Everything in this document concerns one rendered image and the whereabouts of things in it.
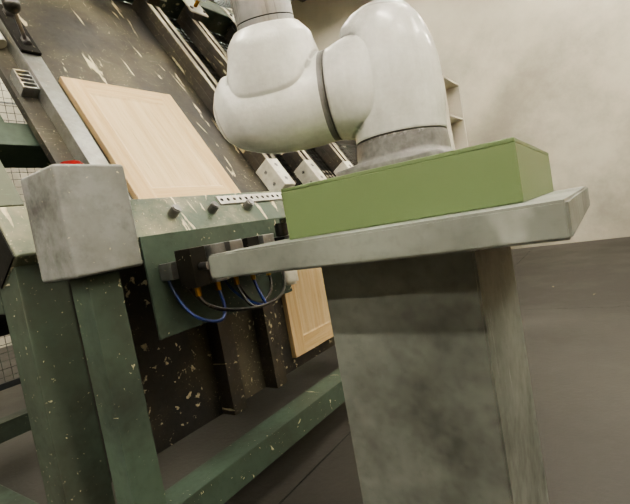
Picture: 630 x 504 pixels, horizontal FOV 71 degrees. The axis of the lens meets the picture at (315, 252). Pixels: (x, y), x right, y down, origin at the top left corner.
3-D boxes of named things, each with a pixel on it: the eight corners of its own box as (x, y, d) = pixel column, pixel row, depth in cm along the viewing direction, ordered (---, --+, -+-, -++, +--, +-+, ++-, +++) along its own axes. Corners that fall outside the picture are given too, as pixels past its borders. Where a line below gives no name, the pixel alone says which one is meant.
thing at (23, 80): (20, 96, 112) (23, 86, 110) (9, 77, 114) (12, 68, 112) (37, 98, 115) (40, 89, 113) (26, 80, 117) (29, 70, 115)
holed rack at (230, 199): (220, 205, 126) (221, 203, 125) (214, 197, 126) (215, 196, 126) (425, 187, 260) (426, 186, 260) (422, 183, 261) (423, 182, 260)
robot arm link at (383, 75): (450, 119, 65) (430, -33, 64) (332, 143, 70) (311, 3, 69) (449, 136, 81) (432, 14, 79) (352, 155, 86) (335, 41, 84)
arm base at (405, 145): (479, 162, 81) (475, 132, 81) (440, 158, 63) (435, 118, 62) (389, 181, 91) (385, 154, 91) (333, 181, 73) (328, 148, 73)
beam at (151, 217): (1, 292, 84) (14, 257, 79) (-23, 243, 87) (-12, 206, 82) (420, 209, 264) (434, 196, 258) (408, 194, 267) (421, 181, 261)
